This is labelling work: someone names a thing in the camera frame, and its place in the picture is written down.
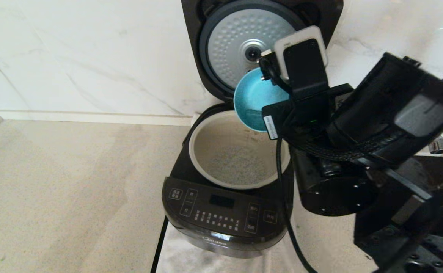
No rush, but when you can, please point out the black strip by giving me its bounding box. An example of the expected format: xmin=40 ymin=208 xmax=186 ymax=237
xmin=150 ymin=216 xmax=169 ymax=273

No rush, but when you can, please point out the teal plastic bowl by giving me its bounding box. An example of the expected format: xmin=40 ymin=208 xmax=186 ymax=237
xmin=233 ymin=67 xmax=291 ymax=132

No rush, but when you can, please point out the black rice cooker base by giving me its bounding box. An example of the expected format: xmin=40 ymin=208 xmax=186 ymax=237
xmin=162 ymin=104 xmax=295 ymax=259

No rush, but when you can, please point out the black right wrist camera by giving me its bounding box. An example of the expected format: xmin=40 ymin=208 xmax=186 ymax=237
xmin=258 ymin=25 xmax=329 ymax=95

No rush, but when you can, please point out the black rice cooker lid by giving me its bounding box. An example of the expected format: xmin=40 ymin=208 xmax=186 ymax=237
xmin=181 ymin=0 xmax=344 ymax=102

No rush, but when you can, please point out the grey inner pot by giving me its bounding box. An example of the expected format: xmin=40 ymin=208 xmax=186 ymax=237
xmin=188 ymin=111 xmax=291 ymax=190

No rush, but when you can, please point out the white raw rice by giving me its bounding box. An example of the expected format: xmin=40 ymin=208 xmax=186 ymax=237
xmin=210 ymin=150 xmax=269 ymax=184

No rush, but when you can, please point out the white translucent mat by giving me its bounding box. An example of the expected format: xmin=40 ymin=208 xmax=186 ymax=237
xmin=156 ymin=218 xmax=305 ymax=273

